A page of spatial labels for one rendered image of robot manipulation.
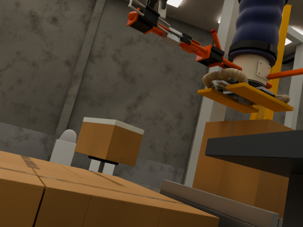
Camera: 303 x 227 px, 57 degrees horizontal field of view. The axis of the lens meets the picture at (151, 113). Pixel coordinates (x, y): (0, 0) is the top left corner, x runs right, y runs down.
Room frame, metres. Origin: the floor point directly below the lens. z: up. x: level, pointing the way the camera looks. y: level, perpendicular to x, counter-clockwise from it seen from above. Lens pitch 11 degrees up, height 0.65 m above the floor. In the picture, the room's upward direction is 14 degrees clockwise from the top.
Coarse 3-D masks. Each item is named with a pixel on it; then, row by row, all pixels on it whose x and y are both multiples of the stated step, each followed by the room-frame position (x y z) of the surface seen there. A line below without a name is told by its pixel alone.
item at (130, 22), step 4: (136, 16) 0.94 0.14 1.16; (140, 16) 0.95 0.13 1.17; (128, 20) 1.00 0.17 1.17; (132, 20) 0.97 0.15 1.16; (136, 20) 0.95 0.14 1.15; (140, 20) 0.95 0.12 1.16; (144, 20) 0.96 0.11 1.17; (128, 24) 1.00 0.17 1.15; (132, 24) 0.99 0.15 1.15; (136, 24) 0.98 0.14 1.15; (140, 24) 0.97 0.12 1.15; (144, 24) 0.96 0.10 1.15; (148, 24) 0.97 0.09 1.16; (136, 28) 1.01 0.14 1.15; (140, 28) 1.00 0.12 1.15; (144, 28) 1.00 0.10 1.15; (148, 28) 0.99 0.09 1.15; (152, 28) 0.98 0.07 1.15; (144, 32) 1.03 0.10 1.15
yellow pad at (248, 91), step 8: (232, 88) 1.13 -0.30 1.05; (240, 88) 1.10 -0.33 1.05; (248, 88) 1.09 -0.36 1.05; (256, 88) 1.11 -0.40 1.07; (248, 96) 1.18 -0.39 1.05; (256, 96) 1.16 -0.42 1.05; (264, 96) 1.14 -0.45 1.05; (272, 96) 1.22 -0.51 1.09; (264, 104) 1.24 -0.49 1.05; (272, 104) 1.21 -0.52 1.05; (280, 104) 1.19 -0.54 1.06; (288, 104) 1.21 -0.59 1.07
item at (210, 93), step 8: (208, 88) 1.26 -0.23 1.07; (208, 96) 1.33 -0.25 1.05; (216, 96) 1.29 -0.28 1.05; (224, 96) 1.28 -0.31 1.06; (224, 104) 1.40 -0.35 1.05; (232, 104) 1.37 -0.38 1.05; (240, 104) 1.34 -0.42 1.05; (248, 104) 1.36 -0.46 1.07; (248, 112) 1.44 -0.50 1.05; (256, 112) 1.40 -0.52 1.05
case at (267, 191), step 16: (208, 128) 1.40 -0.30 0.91; (224, 128) 1.30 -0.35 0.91; (240, 128) 1.20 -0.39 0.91; (256, 128) 1.13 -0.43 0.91; (272, 128) 1.09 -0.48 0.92; (288, 128) 1.13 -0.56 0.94; (208, 160) 1.36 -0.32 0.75; (224, 160) 1.26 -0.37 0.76; (208, 176) 1.34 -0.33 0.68; (224, 176) 1.24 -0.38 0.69; (240, 176) 1.16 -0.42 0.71; (256, 176) 1.09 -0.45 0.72; (272, 176) 1.11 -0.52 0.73; (208, 192) 1.32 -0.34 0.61; (224, 192) 1.23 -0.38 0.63; (240, 192) 1.15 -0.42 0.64; (256, 192) 1.08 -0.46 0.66; (272, 192) 1.11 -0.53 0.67; (272, 208) 1.12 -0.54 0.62
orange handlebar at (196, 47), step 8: (128, 16) 0.97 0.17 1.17; (160, 24) 0.99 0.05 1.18; (160, 32) 1.04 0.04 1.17; (192, 40) 1.07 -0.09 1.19; (184, 48) 1.11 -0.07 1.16; (192, 48) 1.09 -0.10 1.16; (200, 48) 1.09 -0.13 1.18; (232, 64) 1.18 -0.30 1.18; (280, 72) 1.16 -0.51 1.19; (288, 72) 1.13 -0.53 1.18; (296, 72) 1.10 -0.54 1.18
